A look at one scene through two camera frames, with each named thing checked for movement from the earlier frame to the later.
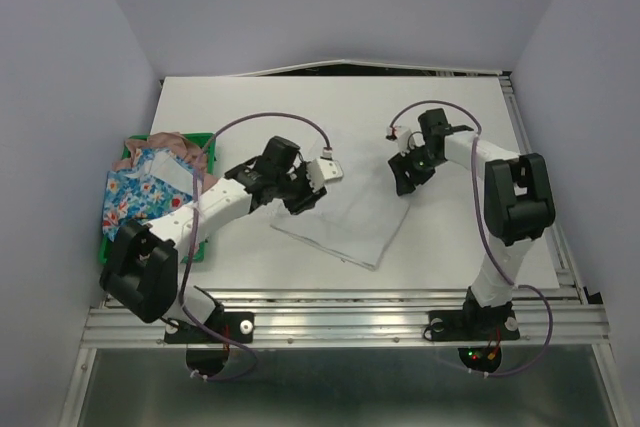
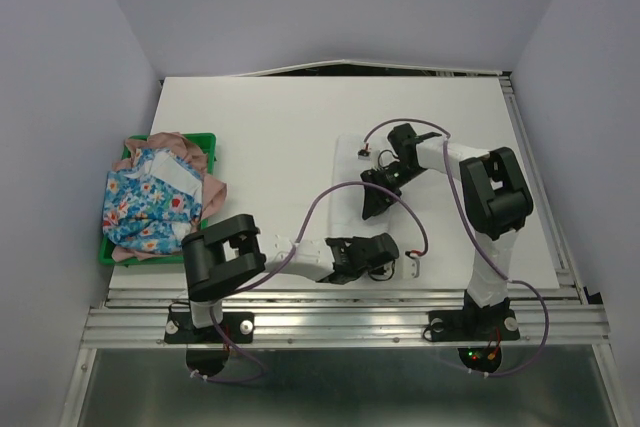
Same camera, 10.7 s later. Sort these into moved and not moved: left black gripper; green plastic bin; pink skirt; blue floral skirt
Moved: left black gripper
Not moved: blue floral skirt; green plastic bin; pink skirt
